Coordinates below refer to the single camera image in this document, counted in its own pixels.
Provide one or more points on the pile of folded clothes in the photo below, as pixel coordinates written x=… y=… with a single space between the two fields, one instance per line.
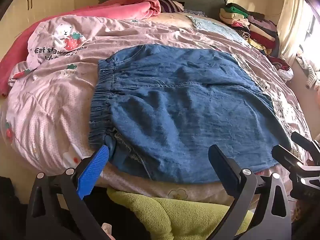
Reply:
x=260 y=30

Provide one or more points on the window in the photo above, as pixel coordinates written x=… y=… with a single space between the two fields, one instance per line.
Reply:
x=313 y=27

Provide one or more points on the beige bed sheet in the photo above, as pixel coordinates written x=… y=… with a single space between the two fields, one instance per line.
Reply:
x=172 y=17

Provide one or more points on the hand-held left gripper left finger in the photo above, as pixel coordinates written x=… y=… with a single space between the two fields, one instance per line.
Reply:
x=93 y=170

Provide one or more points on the light blue mat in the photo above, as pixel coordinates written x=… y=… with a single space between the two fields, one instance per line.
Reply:
x=217 y=27

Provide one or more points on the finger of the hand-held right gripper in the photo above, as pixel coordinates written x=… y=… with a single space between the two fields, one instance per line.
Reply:
x=287 y=158
x=306 y=141

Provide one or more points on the cream curtain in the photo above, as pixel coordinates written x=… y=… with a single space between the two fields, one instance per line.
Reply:
x=292 y=25

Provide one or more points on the crumpled white striped garment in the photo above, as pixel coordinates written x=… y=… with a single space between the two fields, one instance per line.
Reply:
x=311 y=72

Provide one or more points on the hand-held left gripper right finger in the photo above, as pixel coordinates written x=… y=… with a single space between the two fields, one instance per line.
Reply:
x=225 y=170

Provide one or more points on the person's right forearm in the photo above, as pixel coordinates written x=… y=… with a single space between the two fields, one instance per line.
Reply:
x=307 y=215

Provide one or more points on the pink strawberry print duvet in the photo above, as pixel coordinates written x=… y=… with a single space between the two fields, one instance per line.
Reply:
x=62 y=92

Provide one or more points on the pink fleece blanket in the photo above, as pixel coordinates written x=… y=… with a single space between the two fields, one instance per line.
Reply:
x=100 y=11

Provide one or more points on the blue denim pants lace trim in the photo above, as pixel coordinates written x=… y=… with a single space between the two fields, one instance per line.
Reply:
x=175 y=105

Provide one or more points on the green fleece blanket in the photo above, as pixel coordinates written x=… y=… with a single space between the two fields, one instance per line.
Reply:
x=175 y=217

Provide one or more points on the cream wardrobe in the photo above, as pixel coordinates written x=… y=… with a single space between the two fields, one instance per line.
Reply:
x=45 y=2

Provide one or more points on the blue patterned pillow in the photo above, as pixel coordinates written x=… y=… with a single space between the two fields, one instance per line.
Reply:
x=195 y=12

